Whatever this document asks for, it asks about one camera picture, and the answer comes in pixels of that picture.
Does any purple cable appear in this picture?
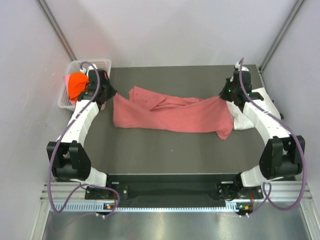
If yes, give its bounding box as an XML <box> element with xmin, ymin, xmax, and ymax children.
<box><xmin>234</xmin><ymin>57</ymin><xmax>307</xmax><ymax>217</ymax></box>
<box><xmin>47</xmin><ymin>61</ymin><xmax>121</xmax><ymax>217</ymax></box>

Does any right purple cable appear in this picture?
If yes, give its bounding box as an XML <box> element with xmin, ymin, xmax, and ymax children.
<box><xmin>234</xmin><ymin>57</ymin><xmax>307</xmax><ymax>217</ymax></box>

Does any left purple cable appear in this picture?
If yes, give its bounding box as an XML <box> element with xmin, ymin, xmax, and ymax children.
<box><xmin>47</xmin><ymin>61</ymin><xmax>121</xmax><ymax>217</ymax></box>

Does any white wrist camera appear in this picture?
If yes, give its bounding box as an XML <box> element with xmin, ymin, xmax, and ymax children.
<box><xmin>79</xmin><ymin>66</ymin><xmax>92</xmax><ymax>75</ymax></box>
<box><xmin>234</xmin><ymin>62</ymin><xmax>249</xmax><ymax>72</ymax></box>

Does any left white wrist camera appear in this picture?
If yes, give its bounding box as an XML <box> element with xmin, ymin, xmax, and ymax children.
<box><xmin>79</xmin><ymin>66</ymin><xmax>92</xmax><ymax>75</ymax></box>

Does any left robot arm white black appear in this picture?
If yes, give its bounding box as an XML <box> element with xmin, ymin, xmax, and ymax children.
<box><xmin>46</xmin><ymin>69</ymin><xmax>117</xmax><ymax>199</ymax></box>

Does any grey slotted cable duct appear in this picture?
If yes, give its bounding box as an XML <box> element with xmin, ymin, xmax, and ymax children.
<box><xmin>49</xmin><ymin>201</ymin><xmax>256</xmax><ymax>213</ymax></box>

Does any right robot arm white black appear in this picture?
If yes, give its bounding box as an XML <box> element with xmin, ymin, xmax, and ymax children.
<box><xmin>219</xmin><ymin>67</ymin><xmax>305</xmax><ymax>198</ymax></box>

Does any white plastic laundry basket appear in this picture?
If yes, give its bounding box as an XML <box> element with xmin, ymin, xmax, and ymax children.
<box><xmin>57</xmin><ymin>58</ymin><xmax>112</xmax><ymax>112</ymax></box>

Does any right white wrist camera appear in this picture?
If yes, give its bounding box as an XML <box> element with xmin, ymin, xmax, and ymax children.
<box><xmin>234</xmin><ymin>62</ymin><xmax>249</xmax><ymax>72</ymax></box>

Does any salmon pink t shirt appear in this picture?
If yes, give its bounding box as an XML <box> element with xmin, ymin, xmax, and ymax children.
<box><xmin>113</xmin><ymin>86</ymin><xmax>233</xmax><ymax>140</ymax></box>

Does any light pink shirt in basket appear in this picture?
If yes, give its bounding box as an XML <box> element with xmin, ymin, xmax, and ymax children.
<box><xmin>64</xmin><ymin>74</ymin><xmax>71</xmax><ymax>88</ymax></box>

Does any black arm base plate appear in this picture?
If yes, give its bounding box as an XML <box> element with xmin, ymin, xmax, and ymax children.
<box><xmin>84</xmin><ymin>181</ymin><xmax>263</xmax><ymax>203</ymax></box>

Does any orange t shirt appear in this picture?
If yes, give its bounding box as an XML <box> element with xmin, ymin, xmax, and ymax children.
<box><xmin>67</xmin><ymin>72</ymin><xmax>89</xmax><ymax>102</ymax></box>

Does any folded white t shirt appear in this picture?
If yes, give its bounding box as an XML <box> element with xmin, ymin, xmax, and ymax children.
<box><xmin>226</xmin><ymin>87</ymin><xmax>279</xmax><ymax>131</ymax></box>

